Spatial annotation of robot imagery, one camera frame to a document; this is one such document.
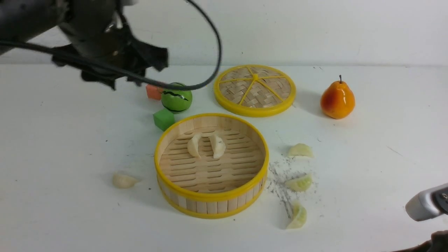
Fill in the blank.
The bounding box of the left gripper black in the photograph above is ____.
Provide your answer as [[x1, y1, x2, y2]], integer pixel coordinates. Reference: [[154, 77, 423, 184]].
[[58, 21, 169, 91]]

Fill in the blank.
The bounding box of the white dumpling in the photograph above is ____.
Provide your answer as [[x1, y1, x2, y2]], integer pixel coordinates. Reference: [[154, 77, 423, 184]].
[[209, 134, 226, 159], [112, 173, 140, 189], [187, 133, 202, 158]]

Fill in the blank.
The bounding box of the green dumpling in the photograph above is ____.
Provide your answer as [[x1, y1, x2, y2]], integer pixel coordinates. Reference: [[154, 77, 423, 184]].
[[286, 201, 307, 230], [288, 143, 315, 158], [285, 174, 313, 193]]

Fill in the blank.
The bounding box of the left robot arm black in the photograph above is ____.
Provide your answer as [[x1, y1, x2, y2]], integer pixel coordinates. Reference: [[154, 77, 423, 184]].
[[0, 0, 168, 76]]

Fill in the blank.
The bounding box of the woven bamboo steamer lid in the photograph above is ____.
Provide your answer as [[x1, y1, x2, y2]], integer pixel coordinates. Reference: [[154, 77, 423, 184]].
[[213, 64, 296, 118]]

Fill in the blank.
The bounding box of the bamboo steamer tray yellow rim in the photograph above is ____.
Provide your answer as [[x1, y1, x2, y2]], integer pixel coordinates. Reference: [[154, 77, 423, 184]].
[[154, 113, 269, 219]]

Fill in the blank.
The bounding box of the orange foam cube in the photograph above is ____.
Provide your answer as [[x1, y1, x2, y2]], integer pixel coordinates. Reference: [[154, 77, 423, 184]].
[[145, 84, 164, 101]]

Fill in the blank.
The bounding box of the green foam cube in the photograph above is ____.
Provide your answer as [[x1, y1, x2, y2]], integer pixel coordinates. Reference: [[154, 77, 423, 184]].
[[153, 108, 176, 131]]

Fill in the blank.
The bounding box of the green toy watermelon ball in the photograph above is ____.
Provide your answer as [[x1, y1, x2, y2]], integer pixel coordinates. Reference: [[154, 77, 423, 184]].
[[161, 89, 193, 114]]

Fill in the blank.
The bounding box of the orange toy pear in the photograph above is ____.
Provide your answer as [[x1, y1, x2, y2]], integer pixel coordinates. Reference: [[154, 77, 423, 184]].
[[320, 75, 356, 120]]

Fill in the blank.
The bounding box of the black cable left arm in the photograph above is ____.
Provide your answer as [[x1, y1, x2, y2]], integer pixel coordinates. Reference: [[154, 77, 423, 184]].
[[0, 0, 223, 91]]

